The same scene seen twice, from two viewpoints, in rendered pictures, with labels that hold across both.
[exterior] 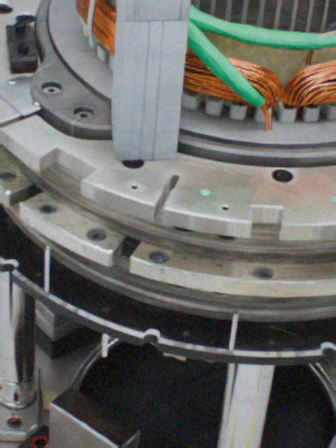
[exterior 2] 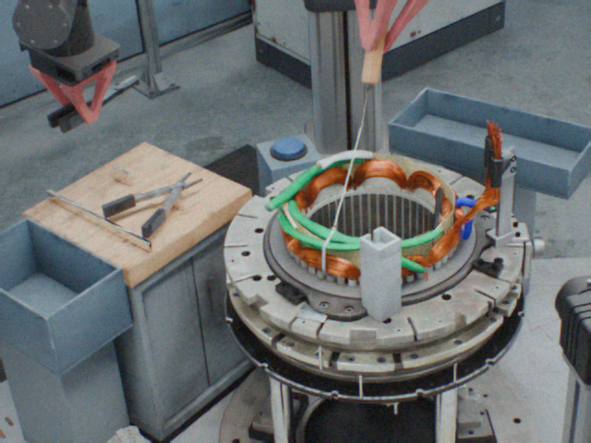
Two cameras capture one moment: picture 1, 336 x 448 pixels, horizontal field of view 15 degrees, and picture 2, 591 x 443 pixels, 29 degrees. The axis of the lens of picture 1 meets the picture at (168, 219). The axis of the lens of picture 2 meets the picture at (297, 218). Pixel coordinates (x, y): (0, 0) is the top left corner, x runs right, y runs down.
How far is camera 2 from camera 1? 0.63 m
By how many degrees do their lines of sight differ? 20
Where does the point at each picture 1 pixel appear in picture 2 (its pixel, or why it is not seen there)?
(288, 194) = (456, 304)
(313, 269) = (475, 330)
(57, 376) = not seen: outside the picture
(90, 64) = (329, 285)
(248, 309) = (449, 361)
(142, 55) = (386, 273)
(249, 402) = (452, 404)
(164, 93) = (395, 284)
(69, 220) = (364, 359)
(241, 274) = (451, 346)
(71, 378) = not seen: outside the picture
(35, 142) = (341, 331)
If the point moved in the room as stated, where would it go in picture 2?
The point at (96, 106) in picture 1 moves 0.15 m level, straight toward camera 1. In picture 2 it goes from (351, 303) to (444, 390)
